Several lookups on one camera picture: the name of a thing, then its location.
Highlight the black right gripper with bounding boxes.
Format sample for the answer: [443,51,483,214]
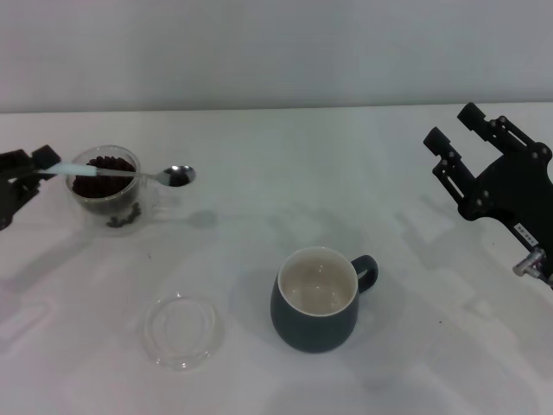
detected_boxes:
[423,102,553,260]

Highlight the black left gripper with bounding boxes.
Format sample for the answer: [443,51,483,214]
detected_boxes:
[0,145,60,232]

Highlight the metal spoon with blue handle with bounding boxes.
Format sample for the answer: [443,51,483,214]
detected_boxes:
[37,163,197,188]

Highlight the clear round glass saucer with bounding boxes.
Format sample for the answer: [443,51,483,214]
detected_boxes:
[143,293,226,372]

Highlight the dark teal ceramic mug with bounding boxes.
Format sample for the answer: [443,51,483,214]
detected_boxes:
[270,246,380,354]

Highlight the dark coffee beans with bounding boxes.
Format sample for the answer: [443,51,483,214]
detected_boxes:
[72,155,144,229]

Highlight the clear double-wall glass cup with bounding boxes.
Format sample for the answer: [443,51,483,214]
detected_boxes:
[64,145,185,238]

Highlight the silver cable connector plug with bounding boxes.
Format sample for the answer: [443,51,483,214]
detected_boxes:
[512,246,553,290]

